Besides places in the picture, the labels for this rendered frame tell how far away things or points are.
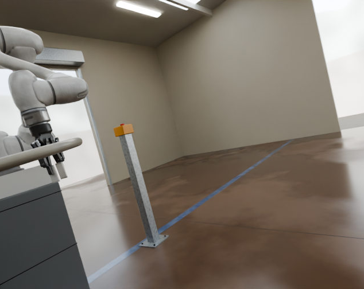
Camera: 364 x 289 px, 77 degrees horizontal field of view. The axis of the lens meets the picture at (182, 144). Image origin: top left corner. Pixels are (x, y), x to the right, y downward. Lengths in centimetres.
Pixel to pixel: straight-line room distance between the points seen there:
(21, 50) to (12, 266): 112
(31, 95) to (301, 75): 586
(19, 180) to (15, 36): 76
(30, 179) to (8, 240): 33
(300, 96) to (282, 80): 59
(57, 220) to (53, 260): 22
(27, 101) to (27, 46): 58
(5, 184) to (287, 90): 591
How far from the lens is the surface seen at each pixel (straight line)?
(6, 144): 168
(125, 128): 203
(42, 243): 160
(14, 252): 157
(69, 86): 109
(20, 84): 105
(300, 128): 640
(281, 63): 647
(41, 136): 104
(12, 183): 158
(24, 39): 156
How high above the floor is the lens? 91
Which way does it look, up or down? 3 degrees down
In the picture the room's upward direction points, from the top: 15 degrees counter-clockwise
